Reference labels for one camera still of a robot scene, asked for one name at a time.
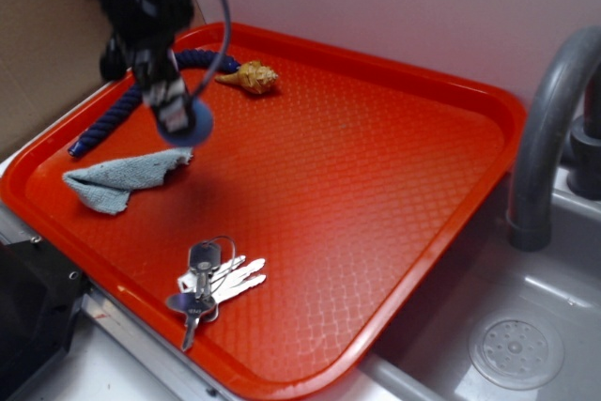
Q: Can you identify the round sink drain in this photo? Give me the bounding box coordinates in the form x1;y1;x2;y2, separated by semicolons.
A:
468;309;564;391

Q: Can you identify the dark faucet handle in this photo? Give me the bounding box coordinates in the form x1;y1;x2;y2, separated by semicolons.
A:
567;69;600;201

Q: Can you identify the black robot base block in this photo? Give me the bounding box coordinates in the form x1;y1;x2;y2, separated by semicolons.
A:
1;239;88;400

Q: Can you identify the blue rubber ball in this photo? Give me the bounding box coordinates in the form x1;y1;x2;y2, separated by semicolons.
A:
157;99;213;147

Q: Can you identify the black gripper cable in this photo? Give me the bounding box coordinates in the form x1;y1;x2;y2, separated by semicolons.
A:
180;0;233;98

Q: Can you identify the red plastic tray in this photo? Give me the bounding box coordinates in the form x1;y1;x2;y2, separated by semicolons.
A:
1;24;525;400

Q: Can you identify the light blue cloth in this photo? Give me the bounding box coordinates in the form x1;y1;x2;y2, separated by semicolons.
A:
62;147;193;215

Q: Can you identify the brown cardboard panel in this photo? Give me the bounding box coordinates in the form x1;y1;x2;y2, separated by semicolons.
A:
1;0;111;159

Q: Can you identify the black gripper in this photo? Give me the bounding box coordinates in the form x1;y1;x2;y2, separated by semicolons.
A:
98;0;196;134

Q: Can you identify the grey toy sink basin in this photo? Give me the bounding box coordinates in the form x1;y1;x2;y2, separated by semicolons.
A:
361;170;601;401

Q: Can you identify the dark blue rope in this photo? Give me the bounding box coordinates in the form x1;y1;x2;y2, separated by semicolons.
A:
68;48;241;159

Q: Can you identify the silver key bunch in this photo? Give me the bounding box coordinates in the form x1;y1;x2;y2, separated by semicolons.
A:
165;235;267;352

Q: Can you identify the grey sink faucet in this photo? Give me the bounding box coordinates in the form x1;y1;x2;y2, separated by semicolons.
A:
506;25;600;251

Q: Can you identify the tan seashell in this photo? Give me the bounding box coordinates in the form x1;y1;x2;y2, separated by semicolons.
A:
215;60;279;95

